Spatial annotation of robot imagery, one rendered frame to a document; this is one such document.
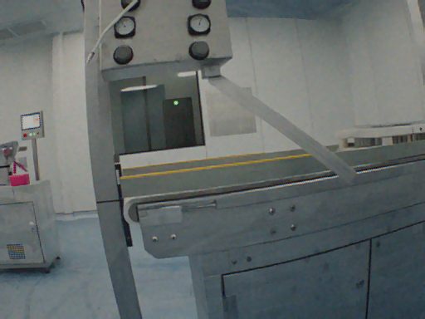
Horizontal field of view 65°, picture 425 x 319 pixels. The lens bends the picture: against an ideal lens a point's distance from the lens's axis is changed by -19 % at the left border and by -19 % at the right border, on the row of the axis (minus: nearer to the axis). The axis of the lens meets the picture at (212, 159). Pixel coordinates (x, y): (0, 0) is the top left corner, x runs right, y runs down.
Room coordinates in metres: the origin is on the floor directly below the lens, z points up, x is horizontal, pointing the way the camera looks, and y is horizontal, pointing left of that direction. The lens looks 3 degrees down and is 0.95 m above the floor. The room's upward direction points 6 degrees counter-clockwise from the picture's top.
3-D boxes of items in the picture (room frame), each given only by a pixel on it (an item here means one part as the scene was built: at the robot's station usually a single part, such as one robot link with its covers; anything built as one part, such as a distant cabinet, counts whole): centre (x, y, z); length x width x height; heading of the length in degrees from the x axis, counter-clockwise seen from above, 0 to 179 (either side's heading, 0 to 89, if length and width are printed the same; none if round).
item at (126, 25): (0.60, 0.12, 1.15); 0.04 x 0.01 x 0.04; 102
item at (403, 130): (0.91, -0.47, 0.93); 0.25 x 0.24 x 0.02; 12
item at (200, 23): (0.63, 0.00, 1.14); 0.04 x 0.01 x 0.04; 102
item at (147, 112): (5.76, 0.76, 1.43); 1.38 x 0.01 x 1.16; 99
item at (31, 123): (3.19, 1.59, 1.07); 0.23 x 0.10 x 0.62; 99
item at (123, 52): (0.60, 0.12, 1.10); 0.03 x 0.02 x 0.04; 102
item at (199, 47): (0.62, 0.00, 1.10); 0.03 x 0.03 x 0.04; 12
